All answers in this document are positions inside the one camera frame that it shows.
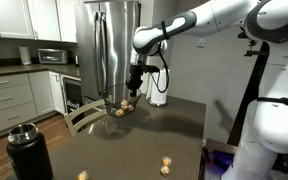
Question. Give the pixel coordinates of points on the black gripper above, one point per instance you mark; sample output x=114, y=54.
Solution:
x=136, y=71

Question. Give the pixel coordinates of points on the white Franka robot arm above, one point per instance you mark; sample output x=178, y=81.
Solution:
x=277, y=126

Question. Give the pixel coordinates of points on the white paper towel roll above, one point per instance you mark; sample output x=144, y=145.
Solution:
x=157, y=96

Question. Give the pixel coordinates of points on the steel paper towel holder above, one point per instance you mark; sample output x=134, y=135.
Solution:
x=157, y=104

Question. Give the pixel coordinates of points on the stainless steel fridge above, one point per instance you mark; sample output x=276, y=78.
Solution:
x=94, y=50

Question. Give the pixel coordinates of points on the wooden chair back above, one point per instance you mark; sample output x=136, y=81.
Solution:
x=84, y=115

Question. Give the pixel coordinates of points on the black beverage cooler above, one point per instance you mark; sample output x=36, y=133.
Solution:
x=72, y=93

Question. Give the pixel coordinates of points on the dark counter kettle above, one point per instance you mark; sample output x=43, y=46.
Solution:
x=76, y=60

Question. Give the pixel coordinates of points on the white lower cabinet door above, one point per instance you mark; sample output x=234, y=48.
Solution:
x=58, y=93
x=42, y=93

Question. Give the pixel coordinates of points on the white cabinet door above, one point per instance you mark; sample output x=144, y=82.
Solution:
x=67, y=20
x=12, y=16
x=58, y=93
x=42, y=93
x=45, y=18

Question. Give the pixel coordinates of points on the silver toaster oven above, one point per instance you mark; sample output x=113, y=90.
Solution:
x=52, y=56

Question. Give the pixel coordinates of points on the white upper cabinet door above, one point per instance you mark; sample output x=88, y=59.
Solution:
x=67, y=20
x=45, y=18
x=12, y=16

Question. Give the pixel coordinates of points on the tan wooden box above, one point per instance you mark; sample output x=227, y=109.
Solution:
x=220, y=145

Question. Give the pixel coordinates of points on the dark kitchen countertop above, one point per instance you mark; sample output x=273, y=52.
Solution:
x=24, y=69

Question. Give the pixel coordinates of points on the white counter canister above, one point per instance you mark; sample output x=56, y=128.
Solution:
x=24, y=55

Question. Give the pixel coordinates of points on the black bottle with steel rim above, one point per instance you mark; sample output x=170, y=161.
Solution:
x=29, y=156

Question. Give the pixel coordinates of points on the deep white cabinet drawer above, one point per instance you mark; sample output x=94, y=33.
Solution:
x=10, y=117
x=7, y=98

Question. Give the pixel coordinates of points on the shallow white cabinet drawer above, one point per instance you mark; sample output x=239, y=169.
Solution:
x=4, y=82

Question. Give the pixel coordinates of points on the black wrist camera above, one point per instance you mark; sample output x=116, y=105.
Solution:
x=151, y=69

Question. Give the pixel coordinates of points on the white light switch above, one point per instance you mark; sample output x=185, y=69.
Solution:
x=201, y=42

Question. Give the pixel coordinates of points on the black camera stand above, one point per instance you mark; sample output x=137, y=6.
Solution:
x=250, y=96

